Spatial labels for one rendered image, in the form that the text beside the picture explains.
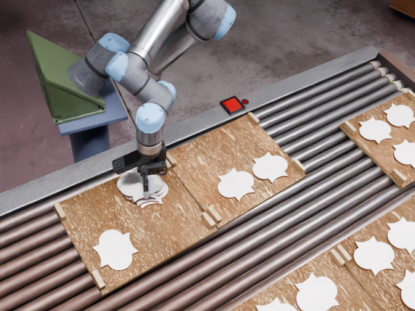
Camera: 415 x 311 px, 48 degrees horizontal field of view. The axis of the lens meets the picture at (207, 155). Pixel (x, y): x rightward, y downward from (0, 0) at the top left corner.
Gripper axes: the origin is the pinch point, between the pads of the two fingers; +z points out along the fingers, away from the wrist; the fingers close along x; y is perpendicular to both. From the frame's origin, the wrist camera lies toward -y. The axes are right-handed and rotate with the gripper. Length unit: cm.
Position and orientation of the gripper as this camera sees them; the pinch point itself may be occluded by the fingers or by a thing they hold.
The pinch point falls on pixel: (141, 184)
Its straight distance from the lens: 157.0
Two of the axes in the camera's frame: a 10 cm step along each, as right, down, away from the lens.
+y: 9.5, -1.5, 2.6
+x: -2.8, -7.8, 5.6
